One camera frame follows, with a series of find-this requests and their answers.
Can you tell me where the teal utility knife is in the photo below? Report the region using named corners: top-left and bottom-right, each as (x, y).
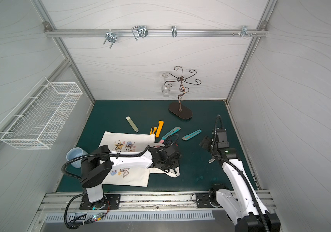
top-left (162, 127), bottom-right (181, 140)
top-left (182, 130), bottom-right (202, 141)

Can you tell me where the white printed canvas tote bag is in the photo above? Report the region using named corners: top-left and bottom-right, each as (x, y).
top-left (99, 131), bottom-right (180, 187)

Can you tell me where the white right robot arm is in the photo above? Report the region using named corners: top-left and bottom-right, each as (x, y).
top-left (200, 128), bottom-right (281, 232)

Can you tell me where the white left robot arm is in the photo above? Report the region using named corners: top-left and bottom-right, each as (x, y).
top-left (81, 144), bottom-right (181, 203)

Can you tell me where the short yellow utility knife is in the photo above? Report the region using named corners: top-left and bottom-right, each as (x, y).
top-left (150, 127), bottom-right (157, 135)

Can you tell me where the long yellow utility knife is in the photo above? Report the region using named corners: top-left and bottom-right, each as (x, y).
top-left (155, 120), bottom-right (164, 138)

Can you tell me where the olive green utility knife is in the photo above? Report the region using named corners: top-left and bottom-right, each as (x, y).
top-left (126, 116), bottom-right (139, 133)

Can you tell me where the green table mat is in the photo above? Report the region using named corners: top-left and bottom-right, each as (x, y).
top-left (56, 100), bottom-right (257, 192)

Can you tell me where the bronze scroll hanger stand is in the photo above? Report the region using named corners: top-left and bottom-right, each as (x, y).
top-left (164, 66), bottom-right (202, 120)

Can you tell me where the clear glass bottle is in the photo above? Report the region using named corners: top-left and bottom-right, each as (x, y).
top-left (161, 72), bottom-right (170, 97)

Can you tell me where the light blue plastic cup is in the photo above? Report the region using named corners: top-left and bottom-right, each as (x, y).
top-left (66, 148), bottom-right (88, 168)

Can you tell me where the metal clamp right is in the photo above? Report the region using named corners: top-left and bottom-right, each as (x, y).
top-left (231, 26), bottom-right (257, 37)

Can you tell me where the metal clamp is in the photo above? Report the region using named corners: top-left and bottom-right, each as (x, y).
top-left (231, 26), bottom-right (257, 37)
top-left (131, 25), bottom-right (149, 41)
top-left (171, 26), bottom-right (177, 38)
top-left (103, 31), bottom-right (117, 49)

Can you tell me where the metal clamp far left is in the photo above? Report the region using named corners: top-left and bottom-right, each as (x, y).
top-left (103, 31), bottom-right (117, 49)

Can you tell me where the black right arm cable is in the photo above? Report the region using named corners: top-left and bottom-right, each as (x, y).
top-left (213, 114), bottom-right (272, 232)

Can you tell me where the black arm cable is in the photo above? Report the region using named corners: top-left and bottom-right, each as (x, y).
top-left (60, 144), bottom-right (152, 230)
top-left (213, 114), bottom-right (272, 232)

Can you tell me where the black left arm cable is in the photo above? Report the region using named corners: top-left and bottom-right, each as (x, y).
top-left (60, 144), bottom-right (152, 230)

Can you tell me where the aluminium top rail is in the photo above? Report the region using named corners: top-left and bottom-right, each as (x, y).
top-left (45, 28), bottom-right (269, 38)

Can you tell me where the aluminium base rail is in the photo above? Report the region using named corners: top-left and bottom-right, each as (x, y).
top-left (37, 189), bottom-right (276, 215)

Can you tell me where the white wire basket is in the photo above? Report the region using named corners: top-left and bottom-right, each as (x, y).
top-left (0, 77), bottom-right (83, 150)

